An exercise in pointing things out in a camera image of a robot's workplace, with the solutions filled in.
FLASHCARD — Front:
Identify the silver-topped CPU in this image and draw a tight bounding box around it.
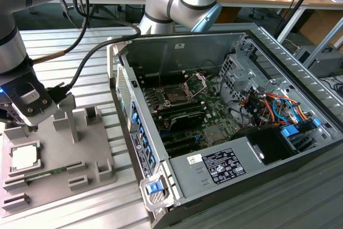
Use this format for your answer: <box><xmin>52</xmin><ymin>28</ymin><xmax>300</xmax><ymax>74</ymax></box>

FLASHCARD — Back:
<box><xmin>10</xmin><ymin>145</ymin><xmax>39</xmax><ymax>171</ymax></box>

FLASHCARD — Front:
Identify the CPU socket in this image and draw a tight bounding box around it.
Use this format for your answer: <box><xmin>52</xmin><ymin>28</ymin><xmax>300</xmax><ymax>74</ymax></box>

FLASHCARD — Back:
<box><xmin>160</xmin><ymin>85</ymin><xmax>194</xmax><ymax>107</ymax></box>

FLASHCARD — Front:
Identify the black RAM slot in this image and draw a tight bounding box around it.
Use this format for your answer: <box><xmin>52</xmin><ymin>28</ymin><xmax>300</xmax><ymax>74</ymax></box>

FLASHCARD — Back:
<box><xmin>158</xmin><ymin>105</ymin><xmax>206</xmax><ymax>119</ymax></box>
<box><xmin>156</xmin><ymin>100</ymin><xmax>202</xmax><ymax>114</ymax></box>

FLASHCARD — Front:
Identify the green RAM stick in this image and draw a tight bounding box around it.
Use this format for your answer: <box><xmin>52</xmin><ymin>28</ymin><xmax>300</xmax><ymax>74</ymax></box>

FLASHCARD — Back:
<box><xmin>24</xmin><ymin>167</ymin><xmax>71</xmax><ymax>179</ymax></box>

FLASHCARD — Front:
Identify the grey plastic parts rack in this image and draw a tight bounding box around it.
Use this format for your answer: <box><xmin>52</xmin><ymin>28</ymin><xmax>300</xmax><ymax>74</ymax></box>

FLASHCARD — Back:
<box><xmin>0</xmin><ymin>94</ymin><xmax>118</xmax><ymax>219</ymax></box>

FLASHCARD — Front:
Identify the black office chair base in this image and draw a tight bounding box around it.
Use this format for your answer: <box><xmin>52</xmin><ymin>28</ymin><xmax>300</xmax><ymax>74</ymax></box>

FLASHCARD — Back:
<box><xmin>61</xmin><ymin>0</ymin><xmax>113</xmax><ymax>27</ymax></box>

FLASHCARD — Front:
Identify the blue case release latch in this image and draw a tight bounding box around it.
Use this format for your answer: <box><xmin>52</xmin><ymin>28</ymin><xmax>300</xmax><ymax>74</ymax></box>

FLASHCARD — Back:
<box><xmin>146</xmin><ymin>182</ymin><xmax>164</xmax><ymax>195</ymax></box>

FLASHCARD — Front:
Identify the grey labelled power supply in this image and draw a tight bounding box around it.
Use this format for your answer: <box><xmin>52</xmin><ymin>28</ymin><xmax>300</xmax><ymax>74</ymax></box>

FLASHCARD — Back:
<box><xmin>168</xmin><ymin>135</ymin><xmax>266</xmax><ymax>200</ymax></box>

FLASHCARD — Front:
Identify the open grey PC case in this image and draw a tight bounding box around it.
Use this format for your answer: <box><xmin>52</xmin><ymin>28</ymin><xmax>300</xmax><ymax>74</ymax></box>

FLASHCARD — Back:
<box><xmin>106</xmin><ymin>22</ymin><xmax>343</xmax><ymax>228</ymax></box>

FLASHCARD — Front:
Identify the grey chipset heatsink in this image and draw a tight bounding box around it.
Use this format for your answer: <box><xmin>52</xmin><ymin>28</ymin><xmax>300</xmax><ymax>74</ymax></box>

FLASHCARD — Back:
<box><xmin>205</xmin><ymin>125</ymin><xmax>228</xmax><ymax>144</ymax></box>

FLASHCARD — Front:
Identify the green motherboard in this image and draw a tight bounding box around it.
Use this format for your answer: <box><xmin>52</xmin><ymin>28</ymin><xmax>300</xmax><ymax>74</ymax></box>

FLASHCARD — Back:
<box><xmin>138</xmin><ymin>69</ymin><xmax>255</xmax><ymax>159</ymax></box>

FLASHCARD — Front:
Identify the metal disk bay cage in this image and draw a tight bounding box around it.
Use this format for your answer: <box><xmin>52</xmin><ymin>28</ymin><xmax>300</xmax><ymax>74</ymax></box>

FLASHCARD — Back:
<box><xmin>218</xmin><ymin>53</ymin><xmax>269</xmax><ymax>112</ymax></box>

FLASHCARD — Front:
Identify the blue disk carrier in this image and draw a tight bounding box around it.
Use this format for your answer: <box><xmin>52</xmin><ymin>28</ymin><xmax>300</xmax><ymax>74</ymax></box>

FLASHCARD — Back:
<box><xmin>280</xmin><ymin>124</ymin><xmax>300</xmax><ymax>140</ymax></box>

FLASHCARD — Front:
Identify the grey desktop computer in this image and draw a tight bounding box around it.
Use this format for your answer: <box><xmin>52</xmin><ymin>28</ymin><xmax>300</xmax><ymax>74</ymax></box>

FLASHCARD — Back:
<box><xmin>294</xmin><ymin>45</ymin><xmax>343</xmax><ymax>78</ymax></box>

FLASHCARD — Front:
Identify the thin braided cable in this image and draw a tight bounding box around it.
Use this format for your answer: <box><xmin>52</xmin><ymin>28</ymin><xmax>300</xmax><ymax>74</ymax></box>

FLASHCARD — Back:
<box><xmin>32</xmin><ymin>0</ymin><xmax>91</xmax><ymax>63</ymax></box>

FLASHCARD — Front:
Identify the thick black cable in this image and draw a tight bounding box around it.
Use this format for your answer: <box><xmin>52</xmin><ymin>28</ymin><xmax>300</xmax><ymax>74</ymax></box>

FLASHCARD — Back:
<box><xmin>47</xmin><ymin>0</ymin><xmax>142</xmax><ymax>104</ymax></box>

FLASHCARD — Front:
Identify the metal socket cover frame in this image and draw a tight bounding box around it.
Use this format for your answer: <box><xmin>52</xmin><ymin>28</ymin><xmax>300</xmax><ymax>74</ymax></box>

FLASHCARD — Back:
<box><xmin>183</xmin><ymin>72</ymin><xmax>208</xmax><ymax>100</ymax></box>

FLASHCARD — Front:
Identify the orange yellow wire bundle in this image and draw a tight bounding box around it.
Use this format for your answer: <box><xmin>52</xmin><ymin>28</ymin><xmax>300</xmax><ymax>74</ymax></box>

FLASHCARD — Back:
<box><xmin>240</xmin><ymin>92</ymin><xmax>309</xmax><ymax>128</ymax></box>

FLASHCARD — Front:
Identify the blue data wire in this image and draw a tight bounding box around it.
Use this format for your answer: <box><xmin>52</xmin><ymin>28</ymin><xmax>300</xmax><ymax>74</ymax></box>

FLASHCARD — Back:
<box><xmin>272</xmin><ymin>97</ymin><xmax>300</xmax><ymax>125</ymax></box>

